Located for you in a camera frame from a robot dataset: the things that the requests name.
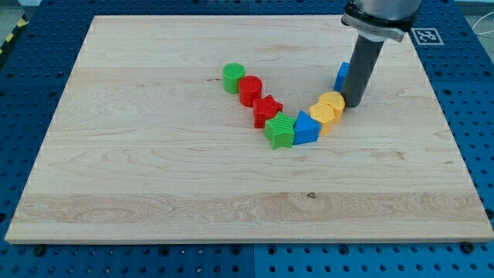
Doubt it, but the blue cube block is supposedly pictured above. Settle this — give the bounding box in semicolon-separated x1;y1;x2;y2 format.
333;62;350;92

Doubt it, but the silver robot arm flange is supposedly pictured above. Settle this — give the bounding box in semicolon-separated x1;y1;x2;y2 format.
341;0;421;42

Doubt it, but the green star block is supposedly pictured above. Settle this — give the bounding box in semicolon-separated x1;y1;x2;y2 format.
265;111;296;149

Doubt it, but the red star block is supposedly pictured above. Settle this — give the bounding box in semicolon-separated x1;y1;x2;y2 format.
253;94;283;128

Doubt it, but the red cylinder block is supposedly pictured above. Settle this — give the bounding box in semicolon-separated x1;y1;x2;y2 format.
239;76;262;107

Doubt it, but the blue triangle block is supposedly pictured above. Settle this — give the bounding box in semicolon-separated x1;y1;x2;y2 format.
293;110;320;145

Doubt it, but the green cylinder block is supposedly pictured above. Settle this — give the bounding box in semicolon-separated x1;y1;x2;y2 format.
222;63;245;94

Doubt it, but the yellow hexagon block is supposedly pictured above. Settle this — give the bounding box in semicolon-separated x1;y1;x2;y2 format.
309;103;336;137

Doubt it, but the yellow semicircle block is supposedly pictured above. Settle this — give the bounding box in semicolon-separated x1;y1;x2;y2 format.
319;91;345;123

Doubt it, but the light wooden board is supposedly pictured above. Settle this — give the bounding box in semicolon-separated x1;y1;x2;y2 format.
5;15;493;244

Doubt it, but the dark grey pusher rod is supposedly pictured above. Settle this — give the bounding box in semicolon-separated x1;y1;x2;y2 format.
340;35;384;107

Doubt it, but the white fiducial marker tag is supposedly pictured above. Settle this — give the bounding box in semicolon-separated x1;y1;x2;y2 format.
411;28;444;46

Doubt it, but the yellow black hazard tape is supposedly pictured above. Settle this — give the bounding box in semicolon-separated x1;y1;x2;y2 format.
1;13;29;58

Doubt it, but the white cable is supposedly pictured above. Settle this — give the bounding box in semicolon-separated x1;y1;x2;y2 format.
470;11;494;41

